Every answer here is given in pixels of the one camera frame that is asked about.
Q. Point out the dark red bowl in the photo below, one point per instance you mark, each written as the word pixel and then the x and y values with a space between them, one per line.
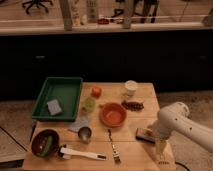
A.
pixel 39 142

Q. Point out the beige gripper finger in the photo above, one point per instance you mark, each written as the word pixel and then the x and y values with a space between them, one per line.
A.
pixel 160 147

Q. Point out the black office chair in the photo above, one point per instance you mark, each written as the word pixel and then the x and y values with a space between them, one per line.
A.
pixel 38 3

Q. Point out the metal fork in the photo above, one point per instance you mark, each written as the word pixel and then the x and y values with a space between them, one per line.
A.
pixel 116 156

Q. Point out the green plastic tray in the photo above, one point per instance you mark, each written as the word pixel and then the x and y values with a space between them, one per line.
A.
pixel 66 91

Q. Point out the small metal cup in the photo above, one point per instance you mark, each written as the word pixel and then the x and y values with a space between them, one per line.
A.
pixel 85 134

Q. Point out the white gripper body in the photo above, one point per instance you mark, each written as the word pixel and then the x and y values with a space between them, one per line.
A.
pixel 159 131

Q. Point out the white plastic cup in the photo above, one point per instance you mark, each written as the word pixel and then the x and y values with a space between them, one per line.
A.
pixel 130 87

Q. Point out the white handled brush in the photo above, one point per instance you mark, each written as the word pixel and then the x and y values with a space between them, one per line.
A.
pixel 71 152

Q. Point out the grey cloth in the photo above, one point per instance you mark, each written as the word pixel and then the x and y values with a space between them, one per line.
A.
pixel 82 121

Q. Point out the grey sponge block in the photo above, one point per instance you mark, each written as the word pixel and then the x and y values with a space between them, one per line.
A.
pixel 54 107

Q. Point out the orange tomato toy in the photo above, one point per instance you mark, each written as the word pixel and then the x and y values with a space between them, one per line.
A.
pixel 96 92

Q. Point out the brown grape bunch toy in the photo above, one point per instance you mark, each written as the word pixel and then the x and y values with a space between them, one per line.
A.
pixel 132 105

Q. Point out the green cucumber toy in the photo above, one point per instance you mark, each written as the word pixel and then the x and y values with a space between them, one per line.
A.
pixel 47 146

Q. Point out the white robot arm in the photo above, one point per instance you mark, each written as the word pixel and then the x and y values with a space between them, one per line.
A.
pixel 174 117

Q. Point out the orange bowl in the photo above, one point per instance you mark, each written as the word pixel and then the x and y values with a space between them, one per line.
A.
pixel 112 114

